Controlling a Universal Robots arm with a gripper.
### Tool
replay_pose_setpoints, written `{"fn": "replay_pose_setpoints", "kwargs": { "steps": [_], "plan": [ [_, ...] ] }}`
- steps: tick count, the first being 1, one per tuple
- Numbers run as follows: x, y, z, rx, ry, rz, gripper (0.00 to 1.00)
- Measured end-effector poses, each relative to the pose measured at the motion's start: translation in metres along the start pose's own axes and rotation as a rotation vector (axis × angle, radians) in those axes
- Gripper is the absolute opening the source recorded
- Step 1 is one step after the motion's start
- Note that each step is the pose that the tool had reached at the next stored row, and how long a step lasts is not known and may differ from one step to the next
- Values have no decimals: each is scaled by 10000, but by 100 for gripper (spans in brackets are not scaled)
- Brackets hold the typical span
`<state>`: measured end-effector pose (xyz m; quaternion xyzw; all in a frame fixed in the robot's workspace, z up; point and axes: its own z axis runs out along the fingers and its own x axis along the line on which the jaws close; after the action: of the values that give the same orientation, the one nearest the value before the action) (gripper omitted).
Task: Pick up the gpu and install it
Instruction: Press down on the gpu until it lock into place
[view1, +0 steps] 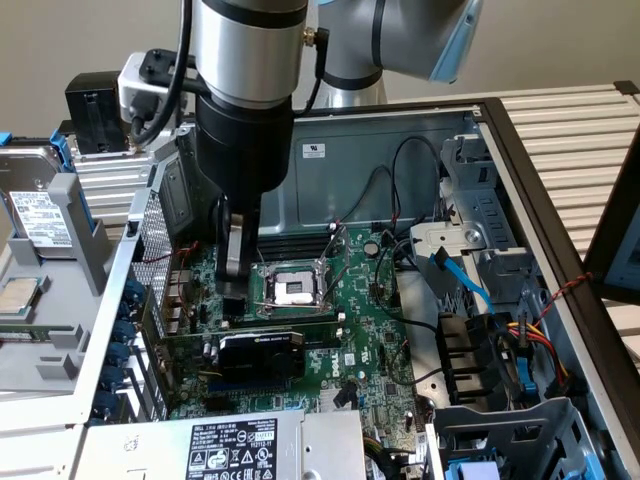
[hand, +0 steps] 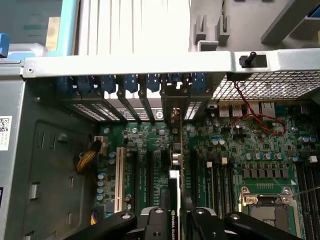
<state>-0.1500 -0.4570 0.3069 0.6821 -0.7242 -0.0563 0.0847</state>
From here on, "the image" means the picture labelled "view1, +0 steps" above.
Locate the blue card retention clip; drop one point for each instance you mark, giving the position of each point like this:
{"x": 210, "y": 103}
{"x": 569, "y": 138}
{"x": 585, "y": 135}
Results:
{"x": 113, "y": 380}
{"x": 133, "y": 293}
{"x": 125, "y": 331}
{"x": 120, "y": 355}
{"x": 107, "y": 406}

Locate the silver hard disk white label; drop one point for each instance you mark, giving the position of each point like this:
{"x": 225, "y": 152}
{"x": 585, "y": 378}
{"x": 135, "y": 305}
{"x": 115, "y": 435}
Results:
{"x": 35, "y": 220}

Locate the dark framed monitor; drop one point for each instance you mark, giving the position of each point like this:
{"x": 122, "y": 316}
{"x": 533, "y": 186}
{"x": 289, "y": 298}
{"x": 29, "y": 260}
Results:
{"x": 620, "y": 250}

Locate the black RAM slot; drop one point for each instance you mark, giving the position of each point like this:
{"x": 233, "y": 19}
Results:
{"x": 300, "y": 320}

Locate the silver socket cover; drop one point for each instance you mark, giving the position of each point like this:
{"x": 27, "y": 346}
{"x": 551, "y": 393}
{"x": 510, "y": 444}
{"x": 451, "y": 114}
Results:
{"x": 336, "y": 250}

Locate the green GPU with black fan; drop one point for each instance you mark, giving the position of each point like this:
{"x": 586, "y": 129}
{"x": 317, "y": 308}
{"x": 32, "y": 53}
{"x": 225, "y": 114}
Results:
{"x": 260, "y": 357}

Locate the blue disk caddy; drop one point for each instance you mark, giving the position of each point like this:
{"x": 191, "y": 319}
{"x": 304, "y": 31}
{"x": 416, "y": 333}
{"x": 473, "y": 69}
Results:
{"x": 62, "y": 150}

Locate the thin metal locking lever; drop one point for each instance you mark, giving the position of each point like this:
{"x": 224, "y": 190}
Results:
{"x": 261, "y": 256}
{"x": 337, "y": 281}

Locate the grey drive cage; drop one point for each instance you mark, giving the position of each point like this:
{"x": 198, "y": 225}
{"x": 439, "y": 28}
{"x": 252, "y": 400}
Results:
{"x": 500, "y": 420}

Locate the silver CPU chip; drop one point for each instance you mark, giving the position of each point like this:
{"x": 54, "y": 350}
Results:
{"x": 17, "y": 295}

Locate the black CPU cooler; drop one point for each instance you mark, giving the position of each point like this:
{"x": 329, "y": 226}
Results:
{"x": 92, "y": 110}

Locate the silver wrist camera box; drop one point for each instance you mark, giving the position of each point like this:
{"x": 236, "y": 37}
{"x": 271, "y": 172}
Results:
{"x": 132, "y": 80}

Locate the round coin battery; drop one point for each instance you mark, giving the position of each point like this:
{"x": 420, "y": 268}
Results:
{"x": 371, "y": 247}

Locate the CPU socket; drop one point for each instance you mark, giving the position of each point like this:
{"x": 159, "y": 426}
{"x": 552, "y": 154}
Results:
{"x": 292, "y": 290}

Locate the silver power supply with label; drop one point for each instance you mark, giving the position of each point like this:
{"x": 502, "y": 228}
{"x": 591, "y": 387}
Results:
{"x": 225, "y": 450}

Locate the grey disk bay cage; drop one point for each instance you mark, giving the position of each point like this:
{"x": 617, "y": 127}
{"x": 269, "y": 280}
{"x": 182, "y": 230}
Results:
{"x": 500, "y": 210}

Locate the silver disk bay bracket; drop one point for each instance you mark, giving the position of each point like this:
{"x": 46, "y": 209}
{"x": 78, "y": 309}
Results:
{"x": 450, "y": 235}

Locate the black fan shroud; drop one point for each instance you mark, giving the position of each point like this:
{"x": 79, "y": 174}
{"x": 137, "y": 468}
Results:
{"x": 460, "y": 350}

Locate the grey parts rack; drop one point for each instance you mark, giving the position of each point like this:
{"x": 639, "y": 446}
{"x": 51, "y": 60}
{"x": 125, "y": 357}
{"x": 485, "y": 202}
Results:
{"x": 65, "y": 310}

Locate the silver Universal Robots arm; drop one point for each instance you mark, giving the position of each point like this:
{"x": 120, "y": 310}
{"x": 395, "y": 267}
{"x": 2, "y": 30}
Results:
{"x": 250, "y": 45}

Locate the white case label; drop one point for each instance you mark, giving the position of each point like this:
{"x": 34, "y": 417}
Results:
{"x": 313, "y": 150}

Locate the blue expansion slot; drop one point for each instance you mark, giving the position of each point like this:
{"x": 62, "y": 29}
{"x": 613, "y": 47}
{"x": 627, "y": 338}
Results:
{"x": 250, "y": 385}

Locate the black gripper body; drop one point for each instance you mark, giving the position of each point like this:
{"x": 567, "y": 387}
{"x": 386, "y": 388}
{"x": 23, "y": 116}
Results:
{"x": 245, "y": 145}

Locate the green Dell motherboard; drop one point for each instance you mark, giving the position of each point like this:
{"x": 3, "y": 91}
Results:
{"x": 360, "y": 300}

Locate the open grey PC case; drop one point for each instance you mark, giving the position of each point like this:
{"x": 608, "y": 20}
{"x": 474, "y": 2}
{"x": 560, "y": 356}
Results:
{"x": 425, "y": 125}

